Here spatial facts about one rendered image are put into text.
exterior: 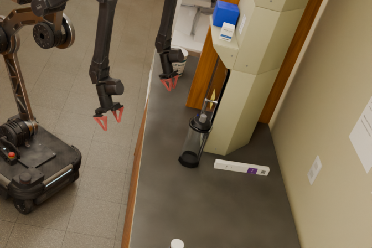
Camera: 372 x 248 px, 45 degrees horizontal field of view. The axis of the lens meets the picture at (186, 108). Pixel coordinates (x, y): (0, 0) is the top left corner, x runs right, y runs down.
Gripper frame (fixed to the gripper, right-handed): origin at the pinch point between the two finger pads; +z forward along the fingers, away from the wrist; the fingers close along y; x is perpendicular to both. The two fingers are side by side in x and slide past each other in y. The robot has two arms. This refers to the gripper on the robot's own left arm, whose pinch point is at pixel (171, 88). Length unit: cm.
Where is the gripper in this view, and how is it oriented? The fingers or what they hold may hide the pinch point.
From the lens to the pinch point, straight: 241.9
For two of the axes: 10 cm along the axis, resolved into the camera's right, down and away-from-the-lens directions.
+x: -8.4, -0.2, 5.4
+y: 5.1, -3.6, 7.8
